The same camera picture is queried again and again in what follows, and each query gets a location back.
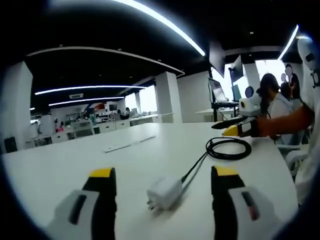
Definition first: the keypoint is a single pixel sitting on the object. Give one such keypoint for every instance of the white charger adapter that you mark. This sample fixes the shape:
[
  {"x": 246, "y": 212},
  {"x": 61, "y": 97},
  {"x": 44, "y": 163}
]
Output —
[{"x": 165, "y": 191}]

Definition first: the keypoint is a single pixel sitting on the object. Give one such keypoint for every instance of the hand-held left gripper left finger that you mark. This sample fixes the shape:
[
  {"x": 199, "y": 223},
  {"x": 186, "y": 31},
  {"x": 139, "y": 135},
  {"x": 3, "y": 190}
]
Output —
[{"x": 82, "y": 215}]

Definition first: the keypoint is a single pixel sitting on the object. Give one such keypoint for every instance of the black box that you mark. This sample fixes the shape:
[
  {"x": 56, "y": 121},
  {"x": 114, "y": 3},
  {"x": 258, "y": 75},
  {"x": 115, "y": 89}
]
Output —
[{"x": 10, "y": 145}]

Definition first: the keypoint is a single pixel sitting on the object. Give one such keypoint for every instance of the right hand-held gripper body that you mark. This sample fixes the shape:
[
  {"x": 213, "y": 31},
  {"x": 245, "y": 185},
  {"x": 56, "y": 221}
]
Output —
[{"x": 250, "y": 105}]

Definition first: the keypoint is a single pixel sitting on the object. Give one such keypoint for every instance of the small dark monitor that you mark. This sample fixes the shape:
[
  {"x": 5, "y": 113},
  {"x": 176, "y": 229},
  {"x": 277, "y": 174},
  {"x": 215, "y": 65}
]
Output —
[{"x": 237, "y": 68}]

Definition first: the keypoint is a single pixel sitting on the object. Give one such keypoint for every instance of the flat white desk strip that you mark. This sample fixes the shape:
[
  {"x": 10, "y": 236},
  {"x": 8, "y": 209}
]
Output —
[{"x": 130, "y": 144}]

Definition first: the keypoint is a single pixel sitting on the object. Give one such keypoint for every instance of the white office chair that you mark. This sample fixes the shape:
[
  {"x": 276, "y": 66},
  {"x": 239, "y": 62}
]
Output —
[{"x": 292, "y": 157}]

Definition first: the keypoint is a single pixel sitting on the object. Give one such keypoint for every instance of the large dark monitor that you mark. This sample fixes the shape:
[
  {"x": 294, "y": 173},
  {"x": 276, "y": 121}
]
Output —
[{"x": 217, "y": 58}]

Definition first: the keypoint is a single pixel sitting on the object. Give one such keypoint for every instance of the black standing desk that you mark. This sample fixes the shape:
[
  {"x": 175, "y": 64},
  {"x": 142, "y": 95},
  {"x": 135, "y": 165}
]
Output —
[{"x": 225, "y": 103}]

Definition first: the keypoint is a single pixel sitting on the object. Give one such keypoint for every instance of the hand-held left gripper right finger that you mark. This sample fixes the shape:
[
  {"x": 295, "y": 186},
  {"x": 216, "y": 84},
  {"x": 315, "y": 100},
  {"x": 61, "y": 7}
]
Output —
[{"x": 232, "y": 215}]

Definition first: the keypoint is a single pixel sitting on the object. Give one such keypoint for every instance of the open laptop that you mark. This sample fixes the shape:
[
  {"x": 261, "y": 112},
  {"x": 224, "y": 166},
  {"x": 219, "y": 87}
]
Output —
[{"x": 217, "y": 90}]

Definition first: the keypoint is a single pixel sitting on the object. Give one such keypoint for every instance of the row of white cabinets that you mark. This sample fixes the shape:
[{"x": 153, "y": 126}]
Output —
[{"x": 110, "y": 125}]

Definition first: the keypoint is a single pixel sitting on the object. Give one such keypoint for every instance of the ceiling air vent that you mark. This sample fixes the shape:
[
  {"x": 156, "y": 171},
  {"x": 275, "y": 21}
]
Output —
[{"x": 76, "y": 95}]

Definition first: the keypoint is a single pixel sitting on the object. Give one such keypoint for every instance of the white desk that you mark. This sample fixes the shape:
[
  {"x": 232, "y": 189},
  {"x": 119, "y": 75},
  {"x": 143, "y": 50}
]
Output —
[{"x": 75, "y": 160}]

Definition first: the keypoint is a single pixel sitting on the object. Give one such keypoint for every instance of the long ceiling light strip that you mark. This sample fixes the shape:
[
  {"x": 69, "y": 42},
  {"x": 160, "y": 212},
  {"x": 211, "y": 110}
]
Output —
[
  {"x": 87, "y": 100},
  {"x": 87, "y": 88},
  {"x": 175, "y": 27}
]

